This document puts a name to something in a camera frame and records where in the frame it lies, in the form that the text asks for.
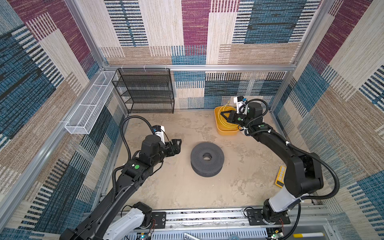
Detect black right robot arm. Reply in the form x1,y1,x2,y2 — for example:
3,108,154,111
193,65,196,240
219,96,340,225

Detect aluminium mounting rail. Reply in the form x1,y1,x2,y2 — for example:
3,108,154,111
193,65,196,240
80,205,331,240

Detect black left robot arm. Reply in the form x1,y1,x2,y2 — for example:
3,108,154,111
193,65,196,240
60,116,182,240

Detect yellow cable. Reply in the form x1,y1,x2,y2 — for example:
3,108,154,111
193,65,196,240
218,104,241,132

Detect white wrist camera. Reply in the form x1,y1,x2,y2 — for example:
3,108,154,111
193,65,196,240
152,125,165,143
233,96,247,114

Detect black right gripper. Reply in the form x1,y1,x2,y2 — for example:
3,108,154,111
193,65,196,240
220,109,252,127

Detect white wire mesh tray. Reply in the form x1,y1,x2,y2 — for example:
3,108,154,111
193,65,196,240
65,71,115,135

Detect dark grey cable spool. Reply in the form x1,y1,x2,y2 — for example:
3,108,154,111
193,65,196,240
191,142,225,178

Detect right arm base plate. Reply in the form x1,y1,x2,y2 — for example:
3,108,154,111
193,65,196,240
243,207,291,226

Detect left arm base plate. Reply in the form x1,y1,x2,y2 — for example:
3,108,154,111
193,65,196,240
135,212,167,231

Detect yellow handheld device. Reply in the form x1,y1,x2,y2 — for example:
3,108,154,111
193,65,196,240
275,166,287,188

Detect yellow plastic bin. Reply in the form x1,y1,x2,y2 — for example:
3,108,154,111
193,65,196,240
214,105,239,136

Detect black mesh shelf rack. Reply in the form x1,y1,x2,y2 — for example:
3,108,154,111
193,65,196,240
112,68,175,114

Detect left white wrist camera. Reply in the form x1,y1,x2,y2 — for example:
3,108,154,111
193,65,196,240
152,125,165,143

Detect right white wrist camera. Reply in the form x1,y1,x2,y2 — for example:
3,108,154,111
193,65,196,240
233,96,247,114

